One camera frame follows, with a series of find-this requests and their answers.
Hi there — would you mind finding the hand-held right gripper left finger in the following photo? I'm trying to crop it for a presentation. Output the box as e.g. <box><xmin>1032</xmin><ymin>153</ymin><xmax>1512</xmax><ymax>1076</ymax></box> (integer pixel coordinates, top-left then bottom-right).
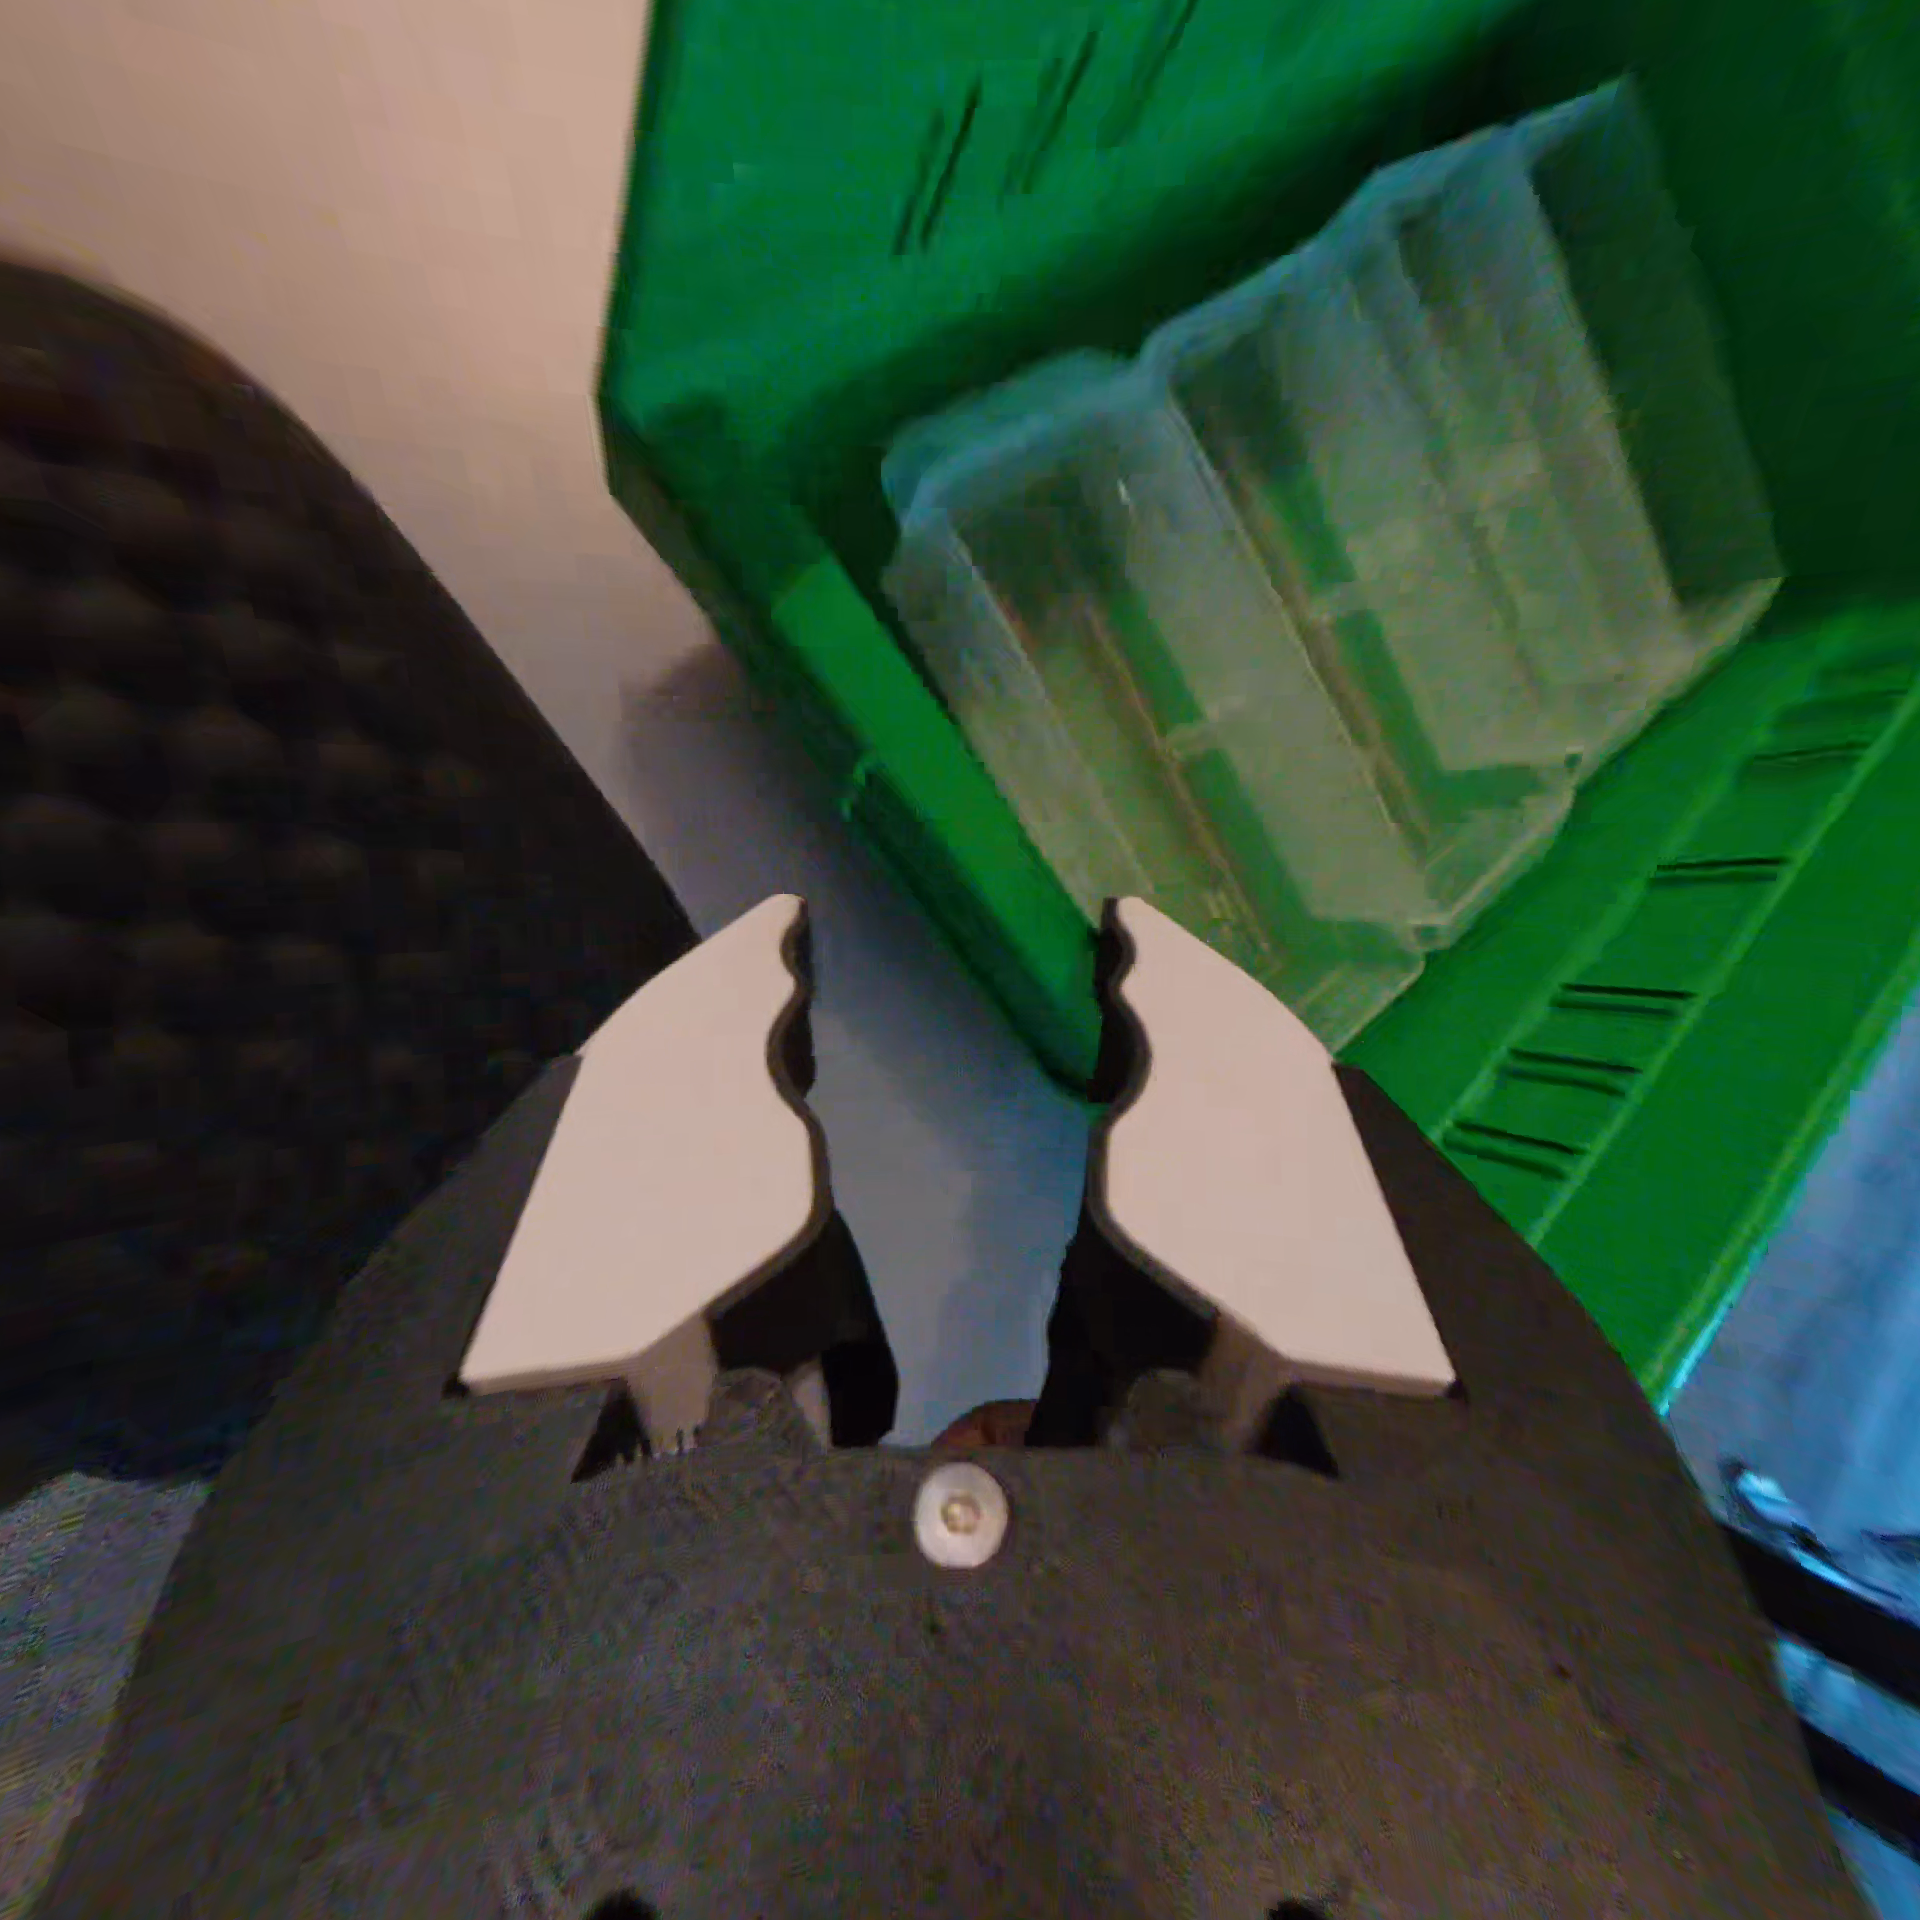
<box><xmin>457</xmin><ymin>895</ymin><xmax>837</xmax><ymax>1438</ymax></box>

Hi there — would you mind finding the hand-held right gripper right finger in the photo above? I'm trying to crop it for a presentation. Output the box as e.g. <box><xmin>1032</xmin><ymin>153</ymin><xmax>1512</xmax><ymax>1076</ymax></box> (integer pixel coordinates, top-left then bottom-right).
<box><xmin>1088</xmin><ymin>895</ymin><xmax>1459</xmax><ymax>1452</ymax></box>

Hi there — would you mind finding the clear plastic drawer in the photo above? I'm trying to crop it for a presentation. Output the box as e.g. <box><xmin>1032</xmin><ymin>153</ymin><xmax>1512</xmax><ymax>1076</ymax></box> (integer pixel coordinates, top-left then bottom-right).
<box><xmin>882</xmin><ymin>81</ymin><xmax>1783</xmax><ymax>1054</ymax></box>

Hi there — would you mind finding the green plastic bin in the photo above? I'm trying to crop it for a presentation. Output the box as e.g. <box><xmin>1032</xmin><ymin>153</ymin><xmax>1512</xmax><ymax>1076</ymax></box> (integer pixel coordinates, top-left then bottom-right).
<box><xmin>594</xmin><ymin>0</ymin><xmax>1920</xmax><ymax>1411</ymax></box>

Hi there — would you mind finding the black padded chair armrest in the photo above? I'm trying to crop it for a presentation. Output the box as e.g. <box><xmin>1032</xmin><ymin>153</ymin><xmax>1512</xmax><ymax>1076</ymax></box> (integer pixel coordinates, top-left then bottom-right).
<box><xmin>0</xmin><ymin>258</ymin><xmax>706</xmax><ymax>1502</ymax></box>

